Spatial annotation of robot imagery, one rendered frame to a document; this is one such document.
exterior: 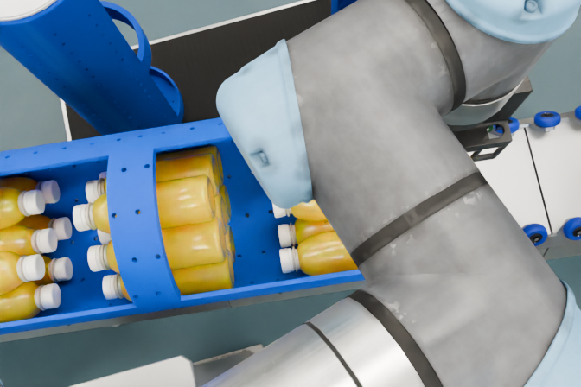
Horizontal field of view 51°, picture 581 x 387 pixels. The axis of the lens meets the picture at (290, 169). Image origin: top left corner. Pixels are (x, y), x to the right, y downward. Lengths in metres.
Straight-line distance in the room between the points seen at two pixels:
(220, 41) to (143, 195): 1.34
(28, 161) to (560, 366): 0.81
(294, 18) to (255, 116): 1.87
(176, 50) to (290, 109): 1.88
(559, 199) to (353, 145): 0.95
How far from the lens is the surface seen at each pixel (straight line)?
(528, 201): 1.19
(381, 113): 0.28
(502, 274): 0.27
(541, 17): 0.30
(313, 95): 0.28
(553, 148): 1.23
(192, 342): 2.08
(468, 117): 0.41
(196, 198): 0.88
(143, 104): 1.74
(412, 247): 0.27
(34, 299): 1.06
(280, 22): 2.14
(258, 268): 1.05
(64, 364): 2.20
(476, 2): 0.29
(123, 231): 0.86
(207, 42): 2.14
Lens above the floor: 2.03
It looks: 75 degrees down
